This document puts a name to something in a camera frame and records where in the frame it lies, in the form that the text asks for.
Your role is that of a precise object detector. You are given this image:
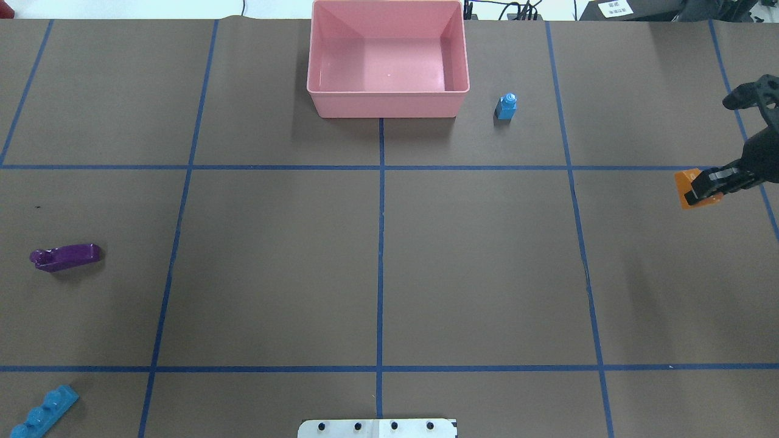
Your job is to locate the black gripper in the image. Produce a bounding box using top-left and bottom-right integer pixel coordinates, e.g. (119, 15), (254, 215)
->
(685, 75), (778, 205)

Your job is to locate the orange sloped block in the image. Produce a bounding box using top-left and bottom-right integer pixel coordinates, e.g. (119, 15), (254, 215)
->
(674, 167), (724, 210)

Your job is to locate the small blue block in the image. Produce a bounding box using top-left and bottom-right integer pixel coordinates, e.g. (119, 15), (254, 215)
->
(494, 92), (517, 121)

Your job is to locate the purple long block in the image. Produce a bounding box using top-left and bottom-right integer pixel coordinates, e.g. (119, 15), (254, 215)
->
(29, 243), (102, 273)

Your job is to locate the long blue studded block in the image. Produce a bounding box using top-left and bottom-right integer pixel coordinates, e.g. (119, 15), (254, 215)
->
(9, 385), (80, 437)

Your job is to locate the black labelled box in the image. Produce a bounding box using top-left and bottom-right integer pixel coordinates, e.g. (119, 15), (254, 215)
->
(577, 0), (686, 22)

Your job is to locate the pink plastic box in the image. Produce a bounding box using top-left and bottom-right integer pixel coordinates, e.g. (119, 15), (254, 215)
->
(306, 1), (470, 119)

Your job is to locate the brown table mat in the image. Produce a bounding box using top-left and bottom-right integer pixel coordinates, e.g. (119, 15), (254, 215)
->
(2, 16), (777, 437)

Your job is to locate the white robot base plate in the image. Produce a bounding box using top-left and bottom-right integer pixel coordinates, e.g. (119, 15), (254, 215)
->
(297, 418), (458, 437)

